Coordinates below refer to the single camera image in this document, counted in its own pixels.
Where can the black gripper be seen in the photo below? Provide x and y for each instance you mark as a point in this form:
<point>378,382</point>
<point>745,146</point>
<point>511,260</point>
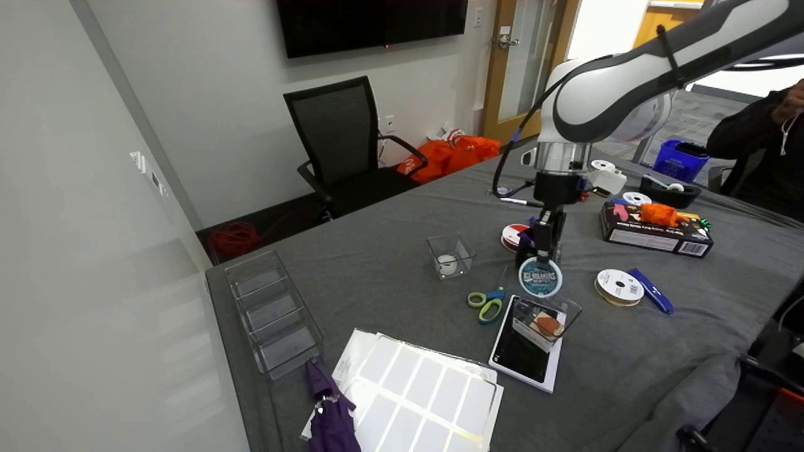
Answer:
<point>557,189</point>

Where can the blue round mints tin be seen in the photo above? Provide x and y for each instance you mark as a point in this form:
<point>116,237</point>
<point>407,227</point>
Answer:
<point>541,280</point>

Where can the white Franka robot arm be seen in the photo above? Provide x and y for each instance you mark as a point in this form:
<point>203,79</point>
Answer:
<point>618,83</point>

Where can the long blue plastic object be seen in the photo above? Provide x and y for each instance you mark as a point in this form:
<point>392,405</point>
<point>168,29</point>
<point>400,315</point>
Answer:
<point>654,292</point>

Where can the red object on floor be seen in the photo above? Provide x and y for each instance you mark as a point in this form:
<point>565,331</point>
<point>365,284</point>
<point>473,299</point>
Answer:
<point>237,241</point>

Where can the black cup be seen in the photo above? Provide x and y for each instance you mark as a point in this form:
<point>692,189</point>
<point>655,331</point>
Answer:
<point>523,252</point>

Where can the red ribbon spool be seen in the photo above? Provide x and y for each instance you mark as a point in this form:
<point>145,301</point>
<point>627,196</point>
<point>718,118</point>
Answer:
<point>511,237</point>

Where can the clear box with orange contents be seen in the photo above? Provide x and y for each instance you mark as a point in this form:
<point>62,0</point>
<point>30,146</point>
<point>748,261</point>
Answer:
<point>545,323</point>

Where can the clear plastic cup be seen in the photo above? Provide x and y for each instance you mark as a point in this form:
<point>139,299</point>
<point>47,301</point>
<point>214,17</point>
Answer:
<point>451,261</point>

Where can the black glove box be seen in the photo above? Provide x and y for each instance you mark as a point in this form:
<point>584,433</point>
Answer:
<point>654,237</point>

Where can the white-framed black tablet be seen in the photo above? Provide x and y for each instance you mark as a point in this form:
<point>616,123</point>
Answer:
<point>518,360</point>

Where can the orange bag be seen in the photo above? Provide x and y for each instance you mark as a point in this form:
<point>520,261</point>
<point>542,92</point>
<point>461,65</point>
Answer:
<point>448,157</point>

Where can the black tape dispenser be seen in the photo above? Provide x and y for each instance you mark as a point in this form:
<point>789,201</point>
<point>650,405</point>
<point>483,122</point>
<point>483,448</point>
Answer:
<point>668,192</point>

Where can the blue storage bin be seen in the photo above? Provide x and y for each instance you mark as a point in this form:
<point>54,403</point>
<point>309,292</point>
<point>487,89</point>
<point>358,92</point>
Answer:
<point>679,161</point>

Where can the wooden door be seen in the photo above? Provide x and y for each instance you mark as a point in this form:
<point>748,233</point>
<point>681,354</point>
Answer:
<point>498,75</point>

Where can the black mesh office chair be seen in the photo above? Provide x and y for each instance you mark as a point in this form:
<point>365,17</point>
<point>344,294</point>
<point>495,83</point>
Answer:
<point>340,134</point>

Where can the person in black top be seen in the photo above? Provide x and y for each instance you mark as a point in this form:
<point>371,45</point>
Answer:
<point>762,152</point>

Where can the purple cloth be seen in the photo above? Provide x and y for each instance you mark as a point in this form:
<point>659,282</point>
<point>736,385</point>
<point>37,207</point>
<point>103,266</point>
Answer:
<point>330,414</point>

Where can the clear plastic tray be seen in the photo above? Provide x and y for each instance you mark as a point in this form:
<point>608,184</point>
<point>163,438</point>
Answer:
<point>272,318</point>

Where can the black wall television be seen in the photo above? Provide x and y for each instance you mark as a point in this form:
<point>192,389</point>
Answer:
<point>368,24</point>

